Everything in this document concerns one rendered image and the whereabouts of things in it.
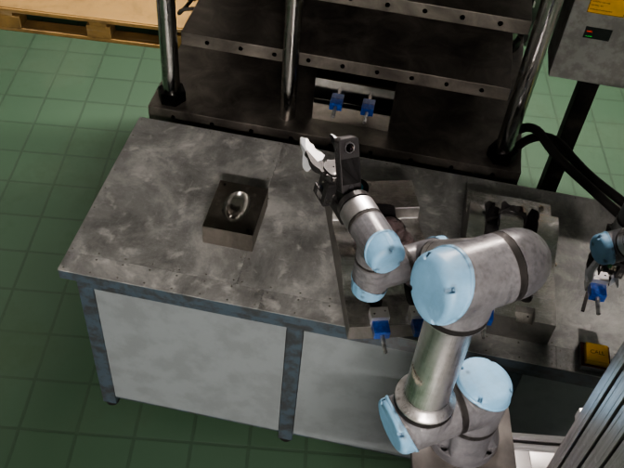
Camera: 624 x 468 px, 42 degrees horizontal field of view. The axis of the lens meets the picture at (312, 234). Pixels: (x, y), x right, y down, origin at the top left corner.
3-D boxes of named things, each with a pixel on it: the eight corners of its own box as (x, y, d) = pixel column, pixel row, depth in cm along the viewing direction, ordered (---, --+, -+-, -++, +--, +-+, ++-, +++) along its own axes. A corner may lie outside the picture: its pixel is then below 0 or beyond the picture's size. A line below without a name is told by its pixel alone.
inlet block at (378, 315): (393, 358, 212) (396, 346, 208) (374, 359, 211) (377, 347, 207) (384, 318, 220) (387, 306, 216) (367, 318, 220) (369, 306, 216)
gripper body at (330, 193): (310, 188, 172) (333, 227, 164) (318, 157, 166) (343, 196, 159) (342, 184, 175) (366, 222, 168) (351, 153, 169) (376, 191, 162)
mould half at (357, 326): (440, 334, 221) (448, 310, 213) (346, 339, 218) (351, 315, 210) (406, 204, 255) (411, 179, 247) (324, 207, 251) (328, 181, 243)
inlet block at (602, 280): (604, 321, 215) (611, 309, 211) (585, 318, 216) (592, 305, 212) (602, 284, 224) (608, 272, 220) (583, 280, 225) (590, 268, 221)
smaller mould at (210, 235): (252, 252, 237) (253, 236, 232) (202, 242, 238) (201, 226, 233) (267, 204, 250) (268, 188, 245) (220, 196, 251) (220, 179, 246)
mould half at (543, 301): (546, 344, 222) (561, 316, 212) (452, 327, 223) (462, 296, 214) (545, 217, 255) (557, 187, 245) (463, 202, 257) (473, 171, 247)
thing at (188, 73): (516, 186, 276) (521, 173, 271) (149, 119, 285) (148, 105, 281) (519, 48, 332) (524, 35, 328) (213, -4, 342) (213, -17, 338)
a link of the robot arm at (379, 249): (368, 282, 155) (373, 253, 149) (344, 242, 162) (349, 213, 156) (404, 271, 158) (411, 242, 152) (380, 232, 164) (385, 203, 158)
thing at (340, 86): (387, 131, 281) (395, 91, 268) (311, 118, 283) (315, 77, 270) (403, 51, 315) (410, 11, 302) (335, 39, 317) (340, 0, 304)
